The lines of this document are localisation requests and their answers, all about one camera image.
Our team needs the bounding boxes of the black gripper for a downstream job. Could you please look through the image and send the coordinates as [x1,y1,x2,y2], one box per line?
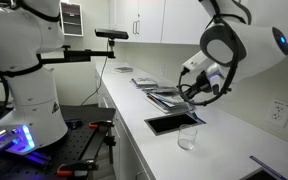
[185,71,212,99]

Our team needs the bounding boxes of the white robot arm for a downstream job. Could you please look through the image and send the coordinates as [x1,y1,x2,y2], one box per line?
[0,0,288,155]

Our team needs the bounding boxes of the stack of magazines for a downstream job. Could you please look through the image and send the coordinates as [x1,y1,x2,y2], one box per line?
[130,78,189,114]

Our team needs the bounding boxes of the clear drinking glass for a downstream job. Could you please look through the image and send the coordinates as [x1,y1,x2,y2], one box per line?
[177,124,197,150]

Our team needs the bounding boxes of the small book on counter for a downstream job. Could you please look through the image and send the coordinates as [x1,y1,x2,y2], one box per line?
[114,67,133,73]

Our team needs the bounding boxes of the white upper cabinets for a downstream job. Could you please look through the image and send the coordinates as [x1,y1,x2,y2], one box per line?
[109,0,210,45]

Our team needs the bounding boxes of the white cabinets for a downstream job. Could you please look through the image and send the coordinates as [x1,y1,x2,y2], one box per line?
[95,73,149,180]
[109,0,210,45]

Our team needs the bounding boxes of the white lower cabinets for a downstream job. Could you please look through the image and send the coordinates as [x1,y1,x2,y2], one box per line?
[95,73,149,180]

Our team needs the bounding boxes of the black orange clamp rear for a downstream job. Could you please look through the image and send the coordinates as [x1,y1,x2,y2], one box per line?
[88,120,114,129]

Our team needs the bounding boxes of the black orange clamp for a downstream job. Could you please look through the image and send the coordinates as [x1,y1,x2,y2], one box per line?
[88,120,114,129]
[56,159,98,177]

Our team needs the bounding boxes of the black perforated robot table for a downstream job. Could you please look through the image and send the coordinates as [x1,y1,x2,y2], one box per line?
[0,103,117,180]

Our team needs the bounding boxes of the black orange clamp front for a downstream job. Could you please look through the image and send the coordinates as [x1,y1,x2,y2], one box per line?
[56,159,98,177]

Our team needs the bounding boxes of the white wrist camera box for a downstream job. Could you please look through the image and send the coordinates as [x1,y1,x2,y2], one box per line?
[181,51,213,75]

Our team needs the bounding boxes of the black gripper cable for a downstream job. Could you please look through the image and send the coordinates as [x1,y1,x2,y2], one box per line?
[177,13,240,107]

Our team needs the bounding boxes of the white wall outlet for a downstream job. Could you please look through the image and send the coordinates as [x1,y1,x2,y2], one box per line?
[266,99,288,128]

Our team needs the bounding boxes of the black camera on mount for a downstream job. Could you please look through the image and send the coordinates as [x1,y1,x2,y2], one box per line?
[95,29,129,40]

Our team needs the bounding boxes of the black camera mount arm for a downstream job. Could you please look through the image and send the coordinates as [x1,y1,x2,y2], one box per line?
[37,39,115,64]

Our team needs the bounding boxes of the wall shelf unit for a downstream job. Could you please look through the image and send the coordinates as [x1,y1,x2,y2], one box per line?
[60,2,83,37]

